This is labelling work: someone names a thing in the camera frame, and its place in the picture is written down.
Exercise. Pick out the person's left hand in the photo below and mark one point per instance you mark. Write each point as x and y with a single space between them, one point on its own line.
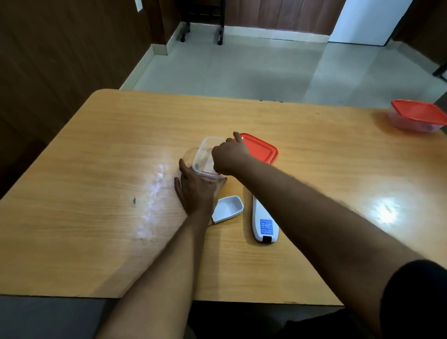
197 194

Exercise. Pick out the person's right hand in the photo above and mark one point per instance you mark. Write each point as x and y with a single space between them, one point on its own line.
228 157

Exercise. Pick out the person's left thumb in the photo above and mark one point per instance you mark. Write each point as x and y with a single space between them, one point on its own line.
220 183

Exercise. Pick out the person's right fingers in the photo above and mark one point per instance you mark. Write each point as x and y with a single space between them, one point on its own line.
238 137

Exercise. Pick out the clear plastic food container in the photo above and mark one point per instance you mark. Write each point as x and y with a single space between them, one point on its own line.
205 159

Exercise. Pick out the person's left forearm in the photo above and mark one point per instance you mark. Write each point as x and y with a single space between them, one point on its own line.
164 279

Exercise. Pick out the person's right forearm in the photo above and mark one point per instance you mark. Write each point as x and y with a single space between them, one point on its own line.
314 223

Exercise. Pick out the red plastic container lid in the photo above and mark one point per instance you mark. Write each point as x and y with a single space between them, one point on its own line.
261 148

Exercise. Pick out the small white plastic tray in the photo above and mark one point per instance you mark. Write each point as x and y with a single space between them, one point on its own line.
227 208

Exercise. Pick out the white handheld device blue label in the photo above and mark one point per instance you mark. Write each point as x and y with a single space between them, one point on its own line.
263 223

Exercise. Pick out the black wheeled chair base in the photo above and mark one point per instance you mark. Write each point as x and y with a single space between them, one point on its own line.
204 14

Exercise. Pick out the white door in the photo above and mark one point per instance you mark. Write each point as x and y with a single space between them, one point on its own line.
368 21

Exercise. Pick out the clear container with red lid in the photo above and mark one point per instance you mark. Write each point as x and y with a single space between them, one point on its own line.
417 115

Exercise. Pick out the black furniture leg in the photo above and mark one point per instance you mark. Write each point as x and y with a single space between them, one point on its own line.
440 71

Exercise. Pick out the black shirt sleeve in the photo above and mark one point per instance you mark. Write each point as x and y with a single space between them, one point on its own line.
415 300

